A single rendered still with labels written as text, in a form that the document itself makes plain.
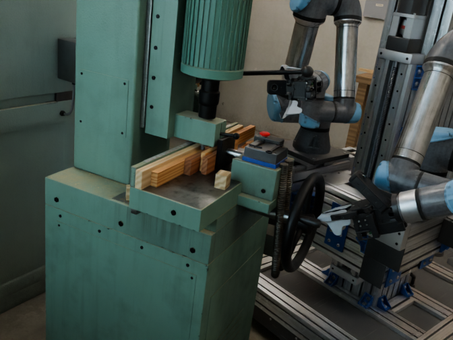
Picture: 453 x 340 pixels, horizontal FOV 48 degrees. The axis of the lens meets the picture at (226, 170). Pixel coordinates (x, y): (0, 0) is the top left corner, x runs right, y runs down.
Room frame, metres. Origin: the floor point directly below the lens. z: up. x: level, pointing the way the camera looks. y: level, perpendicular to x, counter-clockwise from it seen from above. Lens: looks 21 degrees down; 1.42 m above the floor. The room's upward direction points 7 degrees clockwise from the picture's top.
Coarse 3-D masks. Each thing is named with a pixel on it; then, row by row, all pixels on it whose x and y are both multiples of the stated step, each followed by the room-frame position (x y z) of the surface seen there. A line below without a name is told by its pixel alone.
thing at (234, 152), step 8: (224, 136) 1.41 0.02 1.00; (224, 144) 1.38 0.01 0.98; (232, 144) 1.43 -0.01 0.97; (216, 152) 1.37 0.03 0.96; (224, 152) 1.39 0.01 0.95; (232, 152) 1.39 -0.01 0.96; (240, 152) 1.38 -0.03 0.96; (216, 160) 1.37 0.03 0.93; (224, 160) 1.40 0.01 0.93; (232, 160) 1.44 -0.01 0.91; (216, 168) 1.37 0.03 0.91
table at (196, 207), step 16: (240, 144) 1.65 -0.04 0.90; (192, 176) 1.31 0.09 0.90; (208, 176) 1.32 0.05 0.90; (144, 192) 1.17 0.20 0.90; (160, 192) 1.17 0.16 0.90; (176, 192) 1.18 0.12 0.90; (192, 192) 1.20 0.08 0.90; (208, 192) 1.21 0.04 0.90; (224, 192) 1.22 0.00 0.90; (240, 192) 1.30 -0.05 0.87; (144, 208) 1.16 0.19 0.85; (160, 208) 1.14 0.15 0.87; (176, 208) 1.13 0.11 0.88; (192, 208) 1.11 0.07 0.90; (208, 208) 1.13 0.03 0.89; (224, 208) 1.22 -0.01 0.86; (256, 208) 1.27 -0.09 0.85; (272, 208) 1.28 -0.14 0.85; (176, 224) 1.13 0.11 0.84; (192, 224) 1.11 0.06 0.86; (208, 224) 1.14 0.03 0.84
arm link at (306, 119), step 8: (304, 104) 1.72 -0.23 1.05; (312, 104) 1.71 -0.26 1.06; (320, 104) 1.71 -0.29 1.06; (328, 104) 1.74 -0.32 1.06; (304, 112) 1.72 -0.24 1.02; (312, 112) 1.71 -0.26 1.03; (320, 112) 1.71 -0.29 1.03; (328, 112) 1.72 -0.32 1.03; (304, 120) 1.71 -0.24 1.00; (312, 120) 1.70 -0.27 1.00; (320, 120) 1.72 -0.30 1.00; (328, 120) 1.73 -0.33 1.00; (312, 128) 1.71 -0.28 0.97
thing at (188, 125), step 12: (180, 120) 1.43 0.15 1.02; (192, 120) 1.41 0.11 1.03; (204, 120) 1.41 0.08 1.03; (216, 120) 1.43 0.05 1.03; (180, 132) 1.43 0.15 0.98; (192, 132) 1.41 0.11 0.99; (204, 132) 1.40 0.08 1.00; (216, 132) 1.39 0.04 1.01; (204, 144) 1.40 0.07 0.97; (216, 144) 1.40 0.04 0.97
